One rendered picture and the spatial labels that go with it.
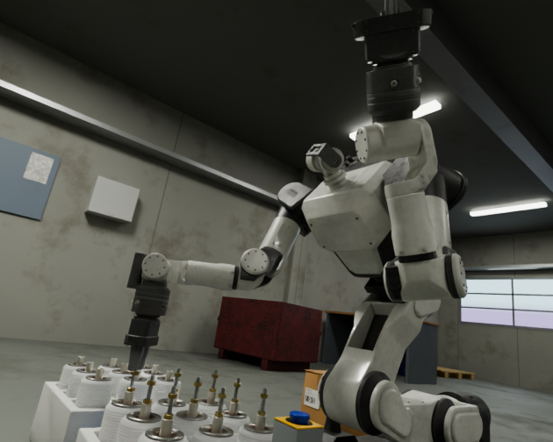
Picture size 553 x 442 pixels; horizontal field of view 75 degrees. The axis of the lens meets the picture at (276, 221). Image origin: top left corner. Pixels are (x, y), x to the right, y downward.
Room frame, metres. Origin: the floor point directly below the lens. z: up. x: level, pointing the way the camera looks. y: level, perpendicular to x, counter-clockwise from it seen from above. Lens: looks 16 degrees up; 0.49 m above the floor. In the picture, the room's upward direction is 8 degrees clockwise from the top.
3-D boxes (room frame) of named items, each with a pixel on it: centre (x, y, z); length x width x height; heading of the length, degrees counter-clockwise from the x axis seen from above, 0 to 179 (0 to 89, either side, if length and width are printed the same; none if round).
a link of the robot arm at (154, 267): (0.99, 0.31, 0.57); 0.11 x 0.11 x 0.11; 7
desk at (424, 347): (5.89, -1.83, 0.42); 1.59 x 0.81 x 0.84; 37
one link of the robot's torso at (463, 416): (1.24, -0.58, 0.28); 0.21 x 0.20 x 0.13; 127
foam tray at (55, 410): (1.41, 0.46, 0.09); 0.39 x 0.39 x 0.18; 40
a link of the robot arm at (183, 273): (1.01, 0.27, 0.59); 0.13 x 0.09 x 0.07; 97
